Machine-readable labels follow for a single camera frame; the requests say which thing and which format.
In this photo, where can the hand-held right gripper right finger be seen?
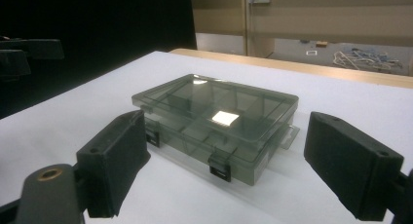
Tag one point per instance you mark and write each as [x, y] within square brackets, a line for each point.
[350, 165]

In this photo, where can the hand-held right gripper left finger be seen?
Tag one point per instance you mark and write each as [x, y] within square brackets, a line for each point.
[110, 165]

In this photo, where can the translucent grey compartment box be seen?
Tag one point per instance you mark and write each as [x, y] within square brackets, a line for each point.
[227, 97]

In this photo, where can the black curtain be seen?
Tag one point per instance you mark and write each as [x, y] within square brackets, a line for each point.
[97, 29]

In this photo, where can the white table cover sheet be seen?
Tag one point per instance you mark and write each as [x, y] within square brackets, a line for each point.
[81, 97]

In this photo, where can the small brown block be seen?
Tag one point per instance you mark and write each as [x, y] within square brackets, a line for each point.
[321, 44]

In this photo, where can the light wooden desk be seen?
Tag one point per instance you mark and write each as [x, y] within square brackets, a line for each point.
[324, 22]

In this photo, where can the small white frame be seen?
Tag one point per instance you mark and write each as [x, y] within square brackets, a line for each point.
[307, 52]

